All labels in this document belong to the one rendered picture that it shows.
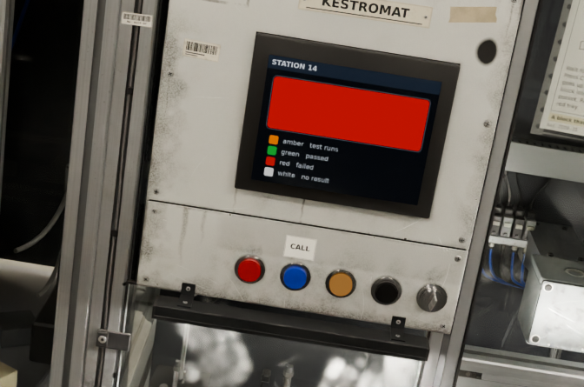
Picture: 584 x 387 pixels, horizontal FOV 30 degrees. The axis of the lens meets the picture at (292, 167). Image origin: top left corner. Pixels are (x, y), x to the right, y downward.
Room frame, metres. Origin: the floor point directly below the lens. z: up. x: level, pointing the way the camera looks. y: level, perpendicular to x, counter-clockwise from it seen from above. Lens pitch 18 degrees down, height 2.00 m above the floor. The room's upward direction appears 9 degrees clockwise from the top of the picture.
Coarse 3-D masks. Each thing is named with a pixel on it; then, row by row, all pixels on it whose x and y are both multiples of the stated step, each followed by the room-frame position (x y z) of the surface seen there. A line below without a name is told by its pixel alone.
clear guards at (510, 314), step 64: (576, 0) 1.32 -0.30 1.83; (576, 64) 1.32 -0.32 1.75; (512, 128) 1.32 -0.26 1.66; (576, 128) 1.32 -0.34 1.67; (512, 192) 1.32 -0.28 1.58; (576, 192) 1.32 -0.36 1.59; (512, 256) 1.32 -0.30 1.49; (576, 256) 1.32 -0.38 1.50; (128, 320) 1.31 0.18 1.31; (512, 320) 1.32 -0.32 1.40; (576, 320) 1.32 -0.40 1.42; (128, 384) 1.31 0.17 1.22; (192, 384) 1.31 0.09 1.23; (256, 384) 1.31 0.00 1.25; (320, 384) 1.31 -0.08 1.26; (384, 384) 1.31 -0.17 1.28; (512, 384) 1.32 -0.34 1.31; (576, 384) 1.32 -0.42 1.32
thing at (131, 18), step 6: (126, 12) 1.31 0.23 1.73; (132, 12) 1.31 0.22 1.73; (126, 18) 1.31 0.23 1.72; (132, 18) 1.31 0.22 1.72; (138, 18) 1.31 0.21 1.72; (144, 18) 1.31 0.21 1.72; (150, 18) 1.31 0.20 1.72; (132, 24) 1.31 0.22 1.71; (138, 24) 1.31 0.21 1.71; (144, 24) 1.31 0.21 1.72; (150, 24) 1.31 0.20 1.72
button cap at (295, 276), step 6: (288, 270) 1.29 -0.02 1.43; (294, 270) 1.29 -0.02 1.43; (300, 270) 1.29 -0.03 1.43; (288, 276) 1.29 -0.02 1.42; (294, 276) 1.29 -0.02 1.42; (300, 276) 1.29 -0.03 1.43; (306, 276) 1.30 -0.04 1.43; (288, 282) 1.29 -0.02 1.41; (294, 282) 1.29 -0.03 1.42; (300, 282) 1.29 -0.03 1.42; (294, 288) 1.29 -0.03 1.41
